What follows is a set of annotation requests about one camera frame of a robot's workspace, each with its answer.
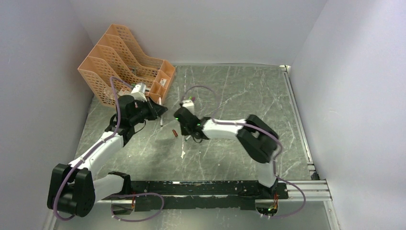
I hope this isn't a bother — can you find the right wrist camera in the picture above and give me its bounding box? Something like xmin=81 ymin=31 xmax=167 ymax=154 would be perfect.
xmin=180 ymin=99 xmax=195 ymax=114

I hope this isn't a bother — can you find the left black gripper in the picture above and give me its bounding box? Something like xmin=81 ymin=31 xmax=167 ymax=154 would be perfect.
xmin=129 ymin=95 xmax=168 ymax=126

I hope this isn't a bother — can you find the aluminium rail frame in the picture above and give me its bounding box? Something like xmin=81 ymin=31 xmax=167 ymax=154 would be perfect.
xmin=43 ymin=65 xmax=341 ymax=230

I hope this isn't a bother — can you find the white calculator box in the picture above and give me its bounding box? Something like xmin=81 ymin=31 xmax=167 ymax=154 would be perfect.
xmin=118 ymin=89 xmax=131 ymax=96

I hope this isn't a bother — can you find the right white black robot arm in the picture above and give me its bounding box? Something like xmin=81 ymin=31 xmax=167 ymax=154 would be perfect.
xmin=174 ymin=106 xmax=282 ymax=198

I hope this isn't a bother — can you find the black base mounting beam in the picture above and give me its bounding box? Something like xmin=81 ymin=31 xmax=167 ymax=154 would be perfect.
xmin=100 ymin=180 xmax=289 ymax=213

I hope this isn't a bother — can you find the peach plastic file organizer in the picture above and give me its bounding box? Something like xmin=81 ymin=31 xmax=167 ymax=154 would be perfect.
xmin=78 ymin=24 xmax=176 ymax=107

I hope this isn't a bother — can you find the white staple box upper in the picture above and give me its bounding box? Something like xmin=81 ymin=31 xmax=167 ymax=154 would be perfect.
xmin=159 ymin=79 xmax=167 ymax=87

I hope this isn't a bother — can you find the brown pen cap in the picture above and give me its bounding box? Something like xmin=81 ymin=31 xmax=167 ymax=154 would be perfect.
xmin=172 ymin=129 xmax=178 ymax=137

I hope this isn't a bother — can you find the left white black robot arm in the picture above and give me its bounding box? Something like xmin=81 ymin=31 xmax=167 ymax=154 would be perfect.
xmin=46 ymin=95 xmax=168 ymax=221

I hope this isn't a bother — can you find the white marker pen colourful label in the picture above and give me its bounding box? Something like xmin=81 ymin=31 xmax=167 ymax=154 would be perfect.
xmin=158 ymin=97 xmax=163 ymax=127

